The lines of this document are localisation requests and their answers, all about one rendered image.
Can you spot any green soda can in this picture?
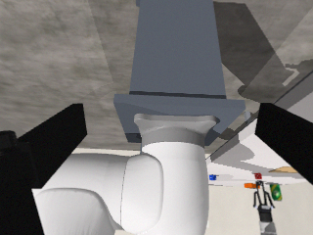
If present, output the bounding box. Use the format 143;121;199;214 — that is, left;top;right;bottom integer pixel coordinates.
269;183;283;201

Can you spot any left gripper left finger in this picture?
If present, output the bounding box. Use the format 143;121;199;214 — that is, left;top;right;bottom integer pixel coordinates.
0;104;87;235

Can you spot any blue die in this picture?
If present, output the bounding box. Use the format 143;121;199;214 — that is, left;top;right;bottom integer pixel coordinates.
209;174;216;180

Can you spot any red die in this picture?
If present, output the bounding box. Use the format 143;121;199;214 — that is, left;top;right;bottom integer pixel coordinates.
254;173;262;179

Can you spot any tan flat mat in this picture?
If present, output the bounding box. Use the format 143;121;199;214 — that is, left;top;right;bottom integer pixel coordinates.
268;166;297;173

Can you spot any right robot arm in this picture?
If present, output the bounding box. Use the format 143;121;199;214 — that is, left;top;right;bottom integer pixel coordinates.
259;206;277;235

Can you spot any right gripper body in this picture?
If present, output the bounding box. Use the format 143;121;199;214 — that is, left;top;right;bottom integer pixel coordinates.
257;204;273;221

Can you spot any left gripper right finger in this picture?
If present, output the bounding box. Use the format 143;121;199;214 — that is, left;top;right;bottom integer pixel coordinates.
254;103;313;185

